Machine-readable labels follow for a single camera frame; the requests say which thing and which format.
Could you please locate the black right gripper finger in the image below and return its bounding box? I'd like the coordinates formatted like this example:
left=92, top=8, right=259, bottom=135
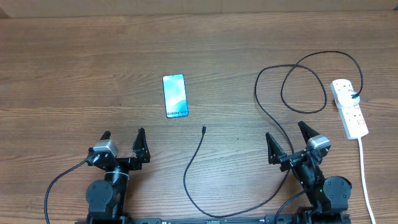
left=266, top=133, right=287, bottom=165
left=298, top=121, right=320, bottom=143

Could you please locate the blue Galaxy smartphone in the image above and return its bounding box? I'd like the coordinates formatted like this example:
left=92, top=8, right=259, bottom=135
left=162, top=73, right=189, bottom=119

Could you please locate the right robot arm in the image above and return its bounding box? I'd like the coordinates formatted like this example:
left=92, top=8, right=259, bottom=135
left=264, top=121, right=352, bottom=224

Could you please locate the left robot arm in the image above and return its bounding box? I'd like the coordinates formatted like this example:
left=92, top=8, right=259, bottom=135
left=86, top=128, right=150, bottom=223

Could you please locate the white charger plug adapter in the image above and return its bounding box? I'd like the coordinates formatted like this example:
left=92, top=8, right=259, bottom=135
left=335, top=91, right=360, bottom=108

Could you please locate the white power strip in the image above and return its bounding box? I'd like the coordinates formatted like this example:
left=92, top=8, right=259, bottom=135
left=330, top=79, right=369, bottom=139

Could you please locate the white power strip cord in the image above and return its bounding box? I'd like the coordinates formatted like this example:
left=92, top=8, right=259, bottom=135
left=357, top=138, right=377, bottom=224

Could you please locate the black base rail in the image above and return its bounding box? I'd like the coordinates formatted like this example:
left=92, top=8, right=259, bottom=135
left=74, top=213, right=352, bottom=224

